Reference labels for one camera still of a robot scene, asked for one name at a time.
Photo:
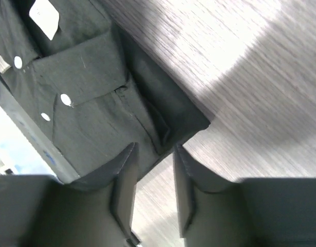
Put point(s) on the black long sleeve shirt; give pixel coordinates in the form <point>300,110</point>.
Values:
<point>89,87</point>

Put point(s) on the folded light blue shirt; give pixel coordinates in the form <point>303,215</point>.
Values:
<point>17,155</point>

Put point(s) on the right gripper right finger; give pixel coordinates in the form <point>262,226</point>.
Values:
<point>213,211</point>

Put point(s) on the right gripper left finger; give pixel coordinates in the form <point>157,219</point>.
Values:
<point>94,210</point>

